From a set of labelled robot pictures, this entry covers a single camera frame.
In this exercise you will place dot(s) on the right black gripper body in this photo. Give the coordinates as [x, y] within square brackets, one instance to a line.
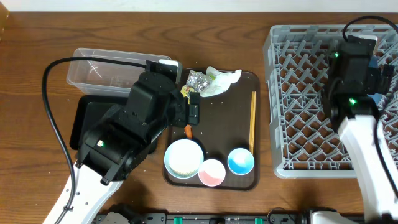
[370, 78]

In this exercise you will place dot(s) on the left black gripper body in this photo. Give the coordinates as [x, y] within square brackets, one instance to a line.
[176, 111]

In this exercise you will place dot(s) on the light blue rice bowl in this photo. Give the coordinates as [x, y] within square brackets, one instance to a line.
[183, 159]

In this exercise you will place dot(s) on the pink cup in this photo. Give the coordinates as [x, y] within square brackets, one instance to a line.
[212, 172]

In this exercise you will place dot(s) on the small blue bowl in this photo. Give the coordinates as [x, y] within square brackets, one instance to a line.
[240, 161]

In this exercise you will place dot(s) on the dark blue bowl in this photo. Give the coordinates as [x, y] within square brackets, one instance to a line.
[373, 65]

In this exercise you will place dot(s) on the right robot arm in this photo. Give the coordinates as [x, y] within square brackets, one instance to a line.
[347, 98]

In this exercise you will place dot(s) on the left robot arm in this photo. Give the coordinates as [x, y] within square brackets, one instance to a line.
[119, 142]

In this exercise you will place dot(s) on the grey dishwasher rack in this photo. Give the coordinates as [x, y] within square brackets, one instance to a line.
[296, 60]

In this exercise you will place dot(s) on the orange carrot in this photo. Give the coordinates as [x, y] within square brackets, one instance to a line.
[188, 131]

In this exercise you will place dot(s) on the foil snack wrapper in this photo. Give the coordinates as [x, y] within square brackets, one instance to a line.
[197, 82]

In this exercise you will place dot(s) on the crumpled white napkin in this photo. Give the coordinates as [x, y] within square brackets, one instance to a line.
[221, 83]

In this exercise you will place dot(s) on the clear plastic bin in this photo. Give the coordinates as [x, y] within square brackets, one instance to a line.
[107, 79]

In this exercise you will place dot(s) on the brown plastic serving tray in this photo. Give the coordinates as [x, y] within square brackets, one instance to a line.
[225, 125]

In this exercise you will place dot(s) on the wooden chopstick right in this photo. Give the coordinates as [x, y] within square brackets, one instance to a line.
[253, 121]

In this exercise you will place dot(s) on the black plastic bin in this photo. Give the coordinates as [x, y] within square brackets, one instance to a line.
[91, 108]

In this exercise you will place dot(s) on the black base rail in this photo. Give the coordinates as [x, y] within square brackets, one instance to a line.
[125, 214]

